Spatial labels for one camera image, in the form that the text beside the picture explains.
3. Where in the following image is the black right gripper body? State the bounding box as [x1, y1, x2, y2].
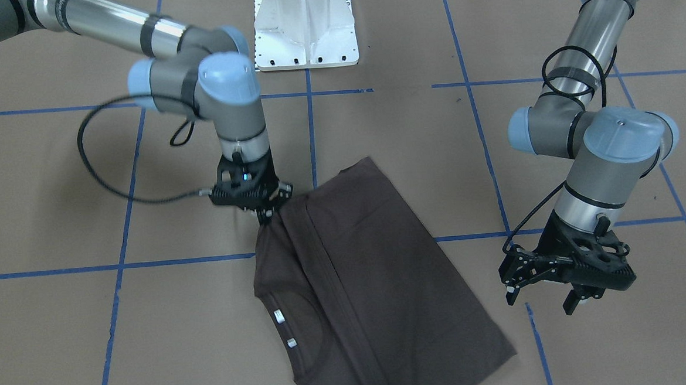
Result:
[209, 152, 294, 215]

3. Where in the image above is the dark brown t-shirt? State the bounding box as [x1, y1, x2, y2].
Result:
[253, 157, 516, 385]

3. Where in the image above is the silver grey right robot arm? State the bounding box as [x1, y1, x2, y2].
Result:
[0, 0, 294, 224]

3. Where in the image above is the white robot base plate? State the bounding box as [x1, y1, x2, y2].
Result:
[253, 0, 360, 71]

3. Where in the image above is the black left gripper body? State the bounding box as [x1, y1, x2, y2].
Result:
[499, 213, 637, 298]

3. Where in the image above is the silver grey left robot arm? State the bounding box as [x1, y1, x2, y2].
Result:
[498, 0, 680, 315]

